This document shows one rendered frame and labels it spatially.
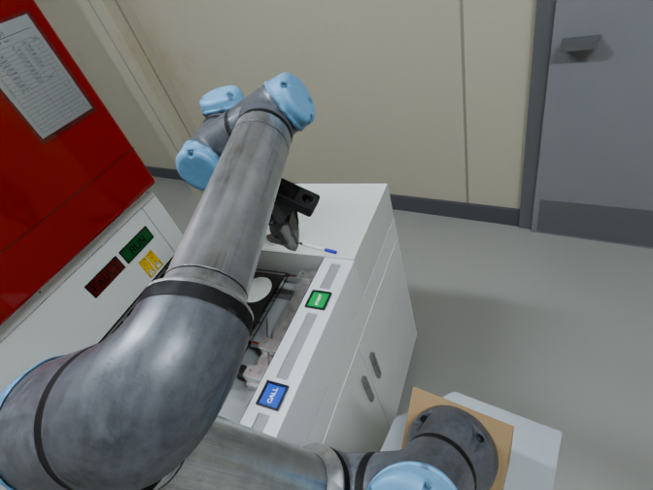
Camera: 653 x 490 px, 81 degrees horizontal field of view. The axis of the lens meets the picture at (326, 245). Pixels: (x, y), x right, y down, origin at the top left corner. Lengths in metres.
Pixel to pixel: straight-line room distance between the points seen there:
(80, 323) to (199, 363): 0.94
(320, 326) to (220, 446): 0.52
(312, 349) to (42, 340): 0.67
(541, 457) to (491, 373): 1.02
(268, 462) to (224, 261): 0.28
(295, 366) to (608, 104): 1.68
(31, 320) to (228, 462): 0.78
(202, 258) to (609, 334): 1.94
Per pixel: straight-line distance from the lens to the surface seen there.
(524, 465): 0.92
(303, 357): 0.90
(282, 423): 0.85
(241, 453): 0.49
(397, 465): 0.60
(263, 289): 1.17
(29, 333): 1.17
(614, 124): 2.11
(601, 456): 1.85
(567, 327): 2.10
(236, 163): 0.42
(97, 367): 0.31
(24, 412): 0.38
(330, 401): 1.05
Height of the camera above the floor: 1.69
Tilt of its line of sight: 40 degrees down
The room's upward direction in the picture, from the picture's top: 20 degrees counter-clockwise
